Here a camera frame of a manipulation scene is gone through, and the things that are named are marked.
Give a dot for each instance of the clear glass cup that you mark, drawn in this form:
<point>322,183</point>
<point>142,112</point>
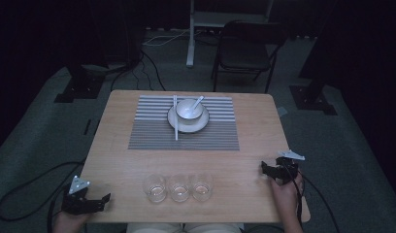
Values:
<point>180,189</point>
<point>155,189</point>
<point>202,188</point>

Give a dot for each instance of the person's right hand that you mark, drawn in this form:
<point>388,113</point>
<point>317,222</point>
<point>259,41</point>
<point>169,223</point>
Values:
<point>285,195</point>

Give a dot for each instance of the black folding chair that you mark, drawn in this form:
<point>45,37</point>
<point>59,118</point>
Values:
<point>247,53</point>

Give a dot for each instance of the person's left hand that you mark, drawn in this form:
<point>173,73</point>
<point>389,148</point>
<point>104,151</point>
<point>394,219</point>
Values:
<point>69,222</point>

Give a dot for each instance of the grey floor tape patch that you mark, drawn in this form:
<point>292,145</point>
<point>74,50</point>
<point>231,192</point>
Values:
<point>282,111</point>

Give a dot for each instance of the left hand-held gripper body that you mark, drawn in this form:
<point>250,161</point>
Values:
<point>77,198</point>

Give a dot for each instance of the white spoon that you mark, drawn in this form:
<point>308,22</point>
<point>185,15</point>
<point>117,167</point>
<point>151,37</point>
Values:
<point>197,103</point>

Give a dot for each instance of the striped grey placemat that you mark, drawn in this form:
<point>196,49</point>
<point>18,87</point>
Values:
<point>160,134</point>

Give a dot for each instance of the white metal stand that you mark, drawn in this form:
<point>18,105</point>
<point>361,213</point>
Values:
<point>199,20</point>

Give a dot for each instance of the white chopsticks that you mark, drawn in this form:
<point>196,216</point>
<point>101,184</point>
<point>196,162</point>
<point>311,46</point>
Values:
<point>176,129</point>

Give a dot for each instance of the white plate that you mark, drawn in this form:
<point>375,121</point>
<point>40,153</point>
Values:
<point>199,124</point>

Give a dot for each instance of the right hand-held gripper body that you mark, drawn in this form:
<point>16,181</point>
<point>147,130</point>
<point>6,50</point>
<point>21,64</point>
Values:
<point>287,169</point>

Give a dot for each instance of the black stand base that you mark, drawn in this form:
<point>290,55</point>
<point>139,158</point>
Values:
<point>81,87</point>
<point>311,98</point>

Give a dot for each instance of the white bowl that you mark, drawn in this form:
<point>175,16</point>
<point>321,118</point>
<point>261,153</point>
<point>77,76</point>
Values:
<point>188,112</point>

